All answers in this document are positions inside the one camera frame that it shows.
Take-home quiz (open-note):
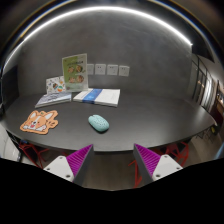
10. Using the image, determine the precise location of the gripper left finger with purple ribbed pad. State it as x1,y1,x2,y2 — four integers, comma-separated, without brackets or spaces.
43,143,95,187

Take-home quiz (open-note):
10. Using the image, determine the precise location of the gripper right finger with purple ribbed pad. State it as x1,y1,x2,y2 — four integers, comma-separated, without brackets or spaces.
132,143,184,186

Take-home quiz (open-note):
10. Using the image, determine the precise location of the teal speckled computer mouse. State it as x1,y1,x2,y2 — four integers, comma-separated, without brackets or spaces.
88,115,109,132

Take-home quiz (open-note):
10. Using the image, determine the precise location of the orange corgi mouse pad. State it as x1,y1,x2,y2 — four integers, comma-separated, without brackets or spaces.
20,110,58,135

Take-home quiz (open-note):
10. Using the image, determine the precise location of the red metal chair right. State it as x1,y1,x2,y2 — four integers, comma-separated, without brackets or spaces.
131,142,189,188

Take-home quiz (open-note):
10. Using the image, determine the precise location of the red metal chair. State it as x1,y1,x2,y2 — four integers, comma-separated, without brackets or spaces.
131,142,189,188
19,141,48,168

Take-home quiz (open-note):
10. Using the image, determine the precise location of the red metal chair left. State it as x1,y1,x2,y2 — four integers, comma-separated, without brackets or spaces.
19,141,48,168

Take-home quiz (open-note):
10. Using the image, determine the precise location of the grey illustrated magazine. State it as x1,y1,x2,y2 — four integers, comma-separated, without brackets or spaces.
35,92,72,108

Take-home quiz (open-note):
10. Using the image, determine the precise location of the white book with blue band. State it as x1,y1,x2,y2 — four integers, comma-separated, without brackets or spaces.
73,88,120,107

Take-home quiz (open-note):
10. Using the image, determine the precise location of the small colourful sticker card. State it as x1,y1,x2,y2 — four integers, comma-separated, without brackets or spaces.
46,76,65,94

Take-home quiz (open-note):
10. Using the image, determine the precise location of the green menu sign stand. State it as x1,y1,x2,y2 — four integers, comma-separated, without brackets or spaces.
62,53,88,92

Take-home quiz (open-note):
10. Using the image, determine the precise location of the curved ceiling light strip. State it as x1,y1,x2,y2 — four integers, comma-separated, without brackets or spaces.
2,5,194,73

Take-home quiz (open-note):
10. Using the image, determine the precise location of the glass partition black frame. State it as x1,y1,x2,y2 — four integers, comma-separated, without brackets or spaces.
191,54,224,115

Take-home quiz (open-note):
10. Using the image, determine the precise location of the white wall socket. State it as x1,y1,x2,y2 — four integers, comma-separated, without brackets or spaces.
107,64,118,75
87,64,94,75
119,65,130,77
95,64,106,75

